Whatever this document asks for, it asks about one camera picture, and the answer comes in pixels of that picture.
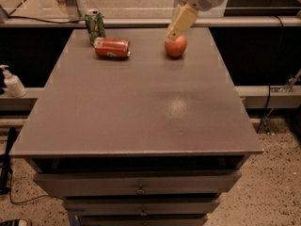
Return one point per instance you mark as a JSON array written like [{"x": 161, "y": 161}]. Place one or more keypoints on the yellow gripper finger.
[{"x": 184, "y": 17}]

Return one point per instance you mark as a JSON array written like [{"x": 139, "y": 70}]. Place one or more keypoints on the red coke can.
[{"x": 110, "y": 47}]

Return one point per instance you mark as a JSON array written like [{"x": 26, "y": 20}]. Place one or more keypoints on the green soda can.
[{"x": 94, "y": 24}]

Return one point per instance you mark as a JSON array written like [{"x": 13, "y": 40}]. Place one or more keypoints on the red apple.
[{"x": 176, "y": 48}]

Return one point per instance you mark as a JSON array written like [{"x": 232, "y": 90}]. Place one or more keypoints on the grey drawer cabinet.
[{"x": 145, "y": 113}]

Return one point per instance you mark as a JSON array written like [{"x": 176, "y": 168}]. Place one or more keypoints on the top grey drawer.
[{"x": 137, "y": 183}]

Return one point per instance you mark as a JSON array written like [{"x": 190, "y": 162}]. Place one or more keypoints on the grey drawer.
[
  {"x": 137, "y": 183},
  {"x": 142, "y": 206}
]

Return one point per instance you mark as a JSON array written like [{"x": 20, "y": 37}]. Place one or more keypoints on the white pump bottle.
[{"x": 13, "y": 82}]

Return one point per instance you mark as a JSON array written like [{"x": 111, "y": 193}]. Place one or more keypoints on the black stand leg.
[{"x": 5, "y": 162}]

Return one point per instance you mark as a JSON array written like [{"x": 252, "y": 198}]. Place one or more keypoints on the black and white shoe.
[{"x": 16, "y": 222}]

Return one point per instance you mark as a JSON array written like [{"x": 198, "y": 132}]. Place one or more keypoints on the metal bracket on rail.
[{"x": 287, "y": 87}]

